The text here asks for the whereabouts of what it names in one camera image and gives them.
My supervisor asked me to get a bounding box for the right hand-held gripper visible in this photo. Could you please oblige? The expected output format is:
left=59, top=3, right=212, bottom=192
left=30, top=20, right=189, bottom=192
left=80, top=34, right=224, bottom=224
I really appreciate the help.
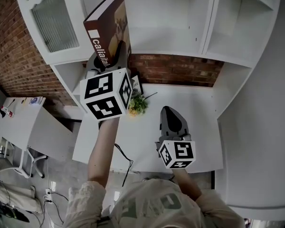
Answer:
left=154, top=105, right=196, bottom=170

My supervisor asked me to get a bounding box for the blue white round-label packet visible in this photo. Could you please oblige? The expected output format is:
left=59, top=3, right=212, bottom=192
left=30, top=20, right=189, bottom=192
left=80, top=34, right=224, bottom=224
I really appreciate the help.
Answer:
left=28, top=96, right=47, bottom=106

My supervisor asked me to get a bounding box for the white power strip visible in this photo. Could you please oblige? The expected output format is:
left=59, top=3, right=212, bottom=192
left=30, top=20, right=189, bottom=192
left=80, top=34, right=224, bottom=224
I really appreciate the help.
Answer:
left=43, top=188, right=54, bottom=203

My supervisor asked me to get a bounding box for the red white small device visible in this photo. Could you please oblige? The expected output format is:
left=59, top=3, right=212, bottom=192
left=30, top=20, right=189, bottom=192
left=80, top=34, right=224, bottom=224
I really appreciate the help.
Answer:
left=0, top=105, right=14, bottom=118

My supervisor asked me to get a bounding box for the person's left forearm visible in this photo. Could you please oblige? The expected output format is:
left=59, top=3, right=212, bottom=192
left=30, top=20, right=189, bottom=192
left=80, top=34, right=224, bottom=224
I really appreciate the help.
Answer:
left=87, top=116, right=121, bottom=190

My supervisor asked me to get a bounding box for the black framed picture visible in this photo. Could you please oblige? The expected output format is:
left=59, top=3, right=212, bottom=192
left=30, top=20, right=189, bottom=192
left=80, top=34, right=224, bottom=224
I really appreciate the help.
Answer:
left=130, top=71, right=144, bottom=96

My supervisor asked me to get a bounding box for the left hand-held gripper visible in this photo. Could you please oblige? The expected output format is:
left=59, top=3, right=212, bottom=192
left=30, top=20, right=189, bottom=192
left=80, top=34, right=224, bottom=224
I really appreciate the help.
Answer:
left=79, top=40, right=133, bottom=123

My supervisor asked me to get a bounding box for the brown book with dog picture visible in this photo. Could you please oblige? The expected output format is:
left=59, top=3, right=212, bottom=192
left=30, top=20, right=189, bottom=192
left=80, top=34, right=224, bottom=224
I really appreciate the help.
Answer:
left=83, top=0, right=133, bottom=72

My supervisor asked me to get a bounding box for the white glass cabinet door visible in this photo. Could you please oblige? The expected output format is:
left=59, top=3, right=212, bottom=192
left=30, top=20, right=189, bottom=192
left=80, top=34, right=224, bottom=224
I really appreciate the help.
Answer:
left=14, top=0, right=95, bottom=65

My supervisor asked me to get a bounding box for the green yellow flower bunch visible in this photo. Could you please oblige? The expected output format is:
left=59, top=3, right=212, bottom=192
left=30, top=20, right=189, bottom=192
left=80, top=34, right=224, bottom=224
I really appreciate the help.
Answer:
left=127, top=91, right=159, bottom=117

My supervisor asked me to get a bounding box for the black green object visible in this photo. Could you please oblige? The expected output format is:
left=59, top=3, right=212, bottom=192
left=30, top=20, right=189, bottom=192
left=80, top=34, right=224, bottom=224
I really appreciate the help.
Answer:
left=0, top=197, right=30, bottom=223

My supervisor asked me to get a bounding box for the person's beige shirt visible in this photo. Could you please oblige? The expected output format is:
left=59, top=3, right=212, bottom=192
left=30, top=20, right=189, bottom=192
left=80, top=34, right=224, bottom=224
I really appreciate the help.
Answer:
left=63, top=178, right=246, bottom=228

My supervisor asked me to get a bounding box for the black floor cable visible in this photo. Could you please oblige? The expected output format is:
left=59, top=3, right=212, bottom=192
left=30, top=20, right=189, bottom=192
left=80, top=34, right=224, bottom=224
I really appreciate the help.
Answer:
left=43, top=190, right=70, bottom=226

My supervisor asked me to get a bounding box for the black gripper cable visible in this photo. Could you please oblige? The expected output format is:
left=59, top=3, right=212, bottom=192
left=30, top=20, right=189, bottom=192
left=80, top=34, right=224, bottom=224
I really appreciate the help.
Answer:
left=114, top=143, right=134, bottom=188

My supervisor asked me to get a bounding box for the white side table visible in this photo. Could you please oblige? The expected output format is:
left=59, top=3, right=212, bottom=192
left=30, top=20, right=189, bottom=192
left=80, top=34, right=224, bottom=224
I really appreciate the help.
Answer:
left=0, top=96, right=74, bottom=162

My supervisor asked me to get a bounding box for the white shelving desk unit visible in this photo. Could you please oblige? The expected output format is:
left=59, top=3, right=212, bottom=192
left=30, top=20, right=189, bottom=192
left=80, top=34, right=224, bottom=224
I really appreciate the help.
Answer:
left=14, top=0, right=282, bottom=174

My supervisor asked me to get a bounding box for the person's right forearm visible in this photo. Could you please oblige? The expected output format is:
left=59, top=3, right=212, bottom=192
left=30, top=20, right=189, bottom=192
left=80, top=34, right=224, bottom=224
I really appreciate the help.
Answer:
left=172, top=167, right=203, bottom=202

